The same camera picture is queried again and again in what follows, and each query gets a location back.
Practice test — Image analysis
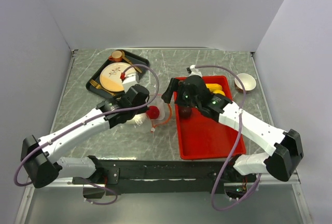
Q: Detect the red wrinkled fruit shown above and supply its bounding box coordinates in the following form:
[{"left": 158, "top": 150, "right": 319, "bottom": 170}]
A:
[{"left": 146, "top": 105, "right": 160, "bottom": 119}]

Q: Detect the clear zip bag orange zipper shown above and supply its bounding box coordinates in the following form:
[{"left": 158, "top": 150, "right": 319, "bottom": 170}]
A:
[{"left": 126, "top": 94, "right": 173, "bottom": 133}]

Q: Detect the white radish with leaves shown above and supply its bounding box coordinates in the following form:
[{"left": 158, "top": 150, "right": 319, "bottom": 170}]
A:
[{"left": 131, "top": 113, "right": 147, "bottom": 126}]

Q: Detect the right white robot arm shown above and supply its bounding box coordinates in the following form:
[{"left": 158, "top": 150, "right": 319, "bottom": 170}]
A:
[{"left": 161, "top": 75, "right": 304, "bottom": 181}]

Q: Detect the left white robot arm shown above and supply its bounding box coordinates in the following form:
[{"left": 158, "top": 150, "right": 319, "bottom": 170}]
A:
[{"left": 21, "top": 84, "right": 149, "bottom": 188}]

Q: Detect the yellow banana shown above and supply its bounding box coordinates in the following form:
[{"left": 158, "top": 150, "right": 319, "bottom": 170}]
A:
[{"left": 205, "top": 83, "right": 225, "bottom": 96}]

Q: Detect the dark maroon passion fruit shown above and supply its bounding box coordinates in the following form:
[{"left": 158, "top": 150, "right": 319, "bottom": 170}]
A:
[{"left": 178, "top": 107, "right": 192, "bottom": 119}]

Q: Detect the cream and orange plate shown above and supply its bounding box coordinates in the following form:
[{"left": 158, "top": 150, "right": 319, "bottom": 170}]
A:
[{"left": 99, "top": 62, "right": 130, "bottom": 92}]

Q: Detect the dark green tray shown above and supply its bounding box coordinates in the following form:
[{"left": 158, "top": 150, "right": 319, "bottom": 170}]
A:
[{"left": 86, "top": 50, "right": 149, "bottom": 99}]

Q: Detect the gold spoon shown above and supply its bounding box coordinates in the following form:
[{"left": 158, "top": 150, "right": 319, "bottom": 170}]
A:
[{"left": 122, "top": 57, "right": 142, "bottom": 73}]

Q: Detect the orange cup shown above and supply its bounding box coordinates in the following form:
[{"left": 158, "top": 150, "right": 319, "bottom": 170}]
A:
[{"left": 108, "top": 50, "right": 123, "bottom": 62}]

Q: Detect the gold fork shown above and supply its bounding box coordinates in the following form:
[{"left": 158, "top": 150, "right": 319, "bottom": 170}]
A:
[{"left": 89, "top": 80, "right": 115, "bottom": 96}]

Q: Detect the red plastic bin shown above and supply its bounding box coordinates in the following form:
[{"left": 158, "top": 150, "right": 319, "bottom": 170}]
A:
[{"left": 175, "top": 75, "right": 246, "bottom": 160}]

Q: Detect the white bowl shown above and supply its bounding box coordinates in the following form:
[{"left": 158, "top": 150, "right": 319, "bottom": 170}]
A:
[{"left": 234, "top": 73, "right": 257, "bottom": 93}]

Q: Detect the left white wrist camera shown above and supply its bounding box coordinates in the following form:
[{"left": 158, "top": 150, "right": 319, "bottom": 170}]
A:
[{"left": 120, "top": 72, "right": 139, "bottom": 92}]

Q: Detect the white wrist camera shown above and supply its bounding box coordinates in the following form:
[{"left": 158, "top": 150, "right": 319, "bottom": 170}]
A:
[
  {"left": 187, "top": 65, "right": 202, "bottom": 77},
  {"left": 120, "top": 72, "right": 139, "bottom": 92}
]

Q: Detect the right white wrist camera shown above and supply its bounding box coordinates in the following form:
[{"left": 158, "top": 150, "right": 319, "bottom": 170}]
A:
[{"left": 187, "top": 65, "right": 202, "bottom": 77}]

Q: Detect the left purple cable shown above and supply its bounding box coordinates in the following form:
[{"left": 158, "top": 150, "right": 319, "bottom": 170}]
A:
[{"left": 12, "top": 64, "right": 160, "bottom": 186}]

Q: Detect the aluminium frame rail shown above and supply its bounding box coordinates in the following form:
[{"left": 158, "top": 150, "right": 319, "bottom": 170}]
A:
[{"left": 25, "top": 165, "right": 301, "bottom": 187}]

